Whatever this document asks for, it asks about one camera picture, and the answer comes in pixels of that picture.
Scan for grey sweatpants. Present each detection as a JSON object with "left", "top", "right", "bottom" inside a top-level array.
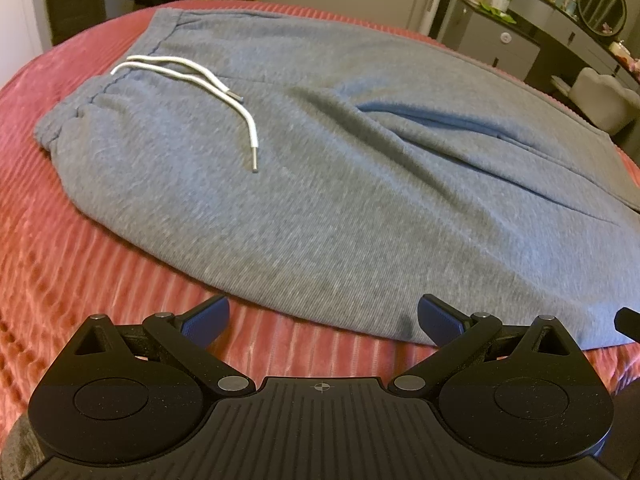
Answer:
[{"left": 35, "top": 8, "right": 639, "bottom": 349}]

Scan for grey sleeve cuff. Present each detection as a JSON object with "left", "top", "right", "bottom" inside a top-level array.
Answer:
[{"left": 0, "top": 414, "right": 44, "bottom": 480}]

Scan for pink ribbed bedspread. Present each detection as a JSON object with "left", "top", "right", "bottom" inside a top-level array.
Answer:
[{"left": 0, "top": 0, "right": 640, "bottom": 441}]

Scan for beige upholstered chair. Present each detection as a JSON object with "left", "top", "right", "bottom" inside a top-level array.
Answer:
[{"left": 551, "top": 67, "right": 639, "bottom": 136}]

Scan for grey vanity dresser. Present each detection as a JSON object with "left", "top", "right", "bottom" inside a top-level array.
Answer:
[{"left": 442, "top": 0, "right": 639, "bottom": 93}]

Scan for round black mirror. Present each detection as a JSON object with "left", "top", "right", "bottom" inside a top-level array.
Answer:
[{"left": 577, "top": 0, "right": 627, "bottom": 38}]

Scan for white drawstring cord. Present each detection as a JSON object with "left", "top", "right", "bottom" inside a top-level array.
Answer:
[{"left": 109, "top": 54, "right": 260, "bottom": 175}]

